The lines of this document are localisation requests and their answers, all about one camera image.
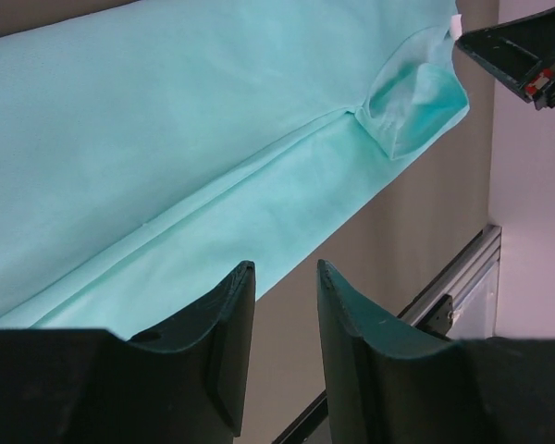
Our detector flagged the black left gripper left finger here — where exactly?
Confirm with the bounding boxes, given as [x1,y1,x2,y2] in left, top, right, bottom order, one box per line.
[0,261,255,443]

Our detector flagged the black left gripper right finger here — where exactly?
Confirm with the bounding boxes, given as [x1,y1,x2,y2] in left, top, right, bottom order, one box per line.
[317,260,555,443]

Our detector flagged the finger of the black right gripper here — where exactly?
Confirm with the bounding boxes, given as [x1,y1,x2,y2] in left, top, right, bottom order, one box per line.
[456,7,555,110]

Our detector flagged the teal t shirt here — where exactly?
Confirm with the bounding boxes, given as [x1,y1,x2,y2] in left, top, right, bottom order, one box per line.
[0,1,469,338]

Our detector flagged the aluminium frame rail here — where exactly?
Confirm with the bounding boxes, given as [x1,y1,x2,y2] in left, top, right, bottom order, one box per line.
[398,225,502,326]

